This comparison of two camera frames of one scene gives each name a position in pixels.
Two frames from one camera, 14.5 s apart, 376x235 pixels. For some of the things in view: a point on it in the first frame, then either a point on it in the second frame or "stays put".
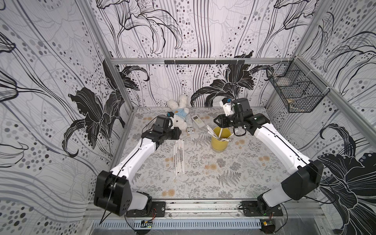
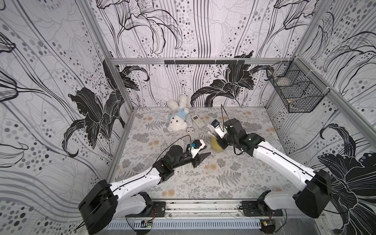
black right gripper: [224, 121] -> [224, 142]
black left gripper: [176, 135] -> [198, 159]
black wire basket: [300, 90] stays put
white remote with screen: [198, 121] stays put
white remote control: [189, 124] stays put
